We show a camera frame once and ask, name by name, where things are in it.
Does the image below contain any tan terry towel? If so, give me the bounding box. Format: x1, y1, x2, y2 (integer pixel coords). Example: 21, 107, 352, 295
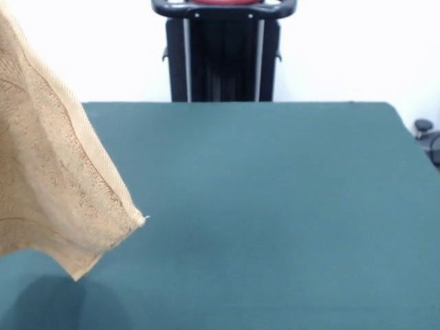
0, 6, 151, 282

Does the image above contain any dark green table cloth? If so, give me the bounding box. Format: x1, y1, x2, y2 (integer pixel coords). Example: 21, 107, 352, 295
0, 101, 440, 330

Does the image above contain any grey office chair base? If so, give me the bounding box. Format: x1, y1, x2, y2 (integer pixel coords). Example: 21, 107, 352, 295
413, 118, 440, 162

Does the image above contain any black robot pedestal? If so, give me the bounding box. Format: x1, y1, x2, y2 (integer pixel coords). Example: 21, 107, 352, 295
151, 0, 297, 103

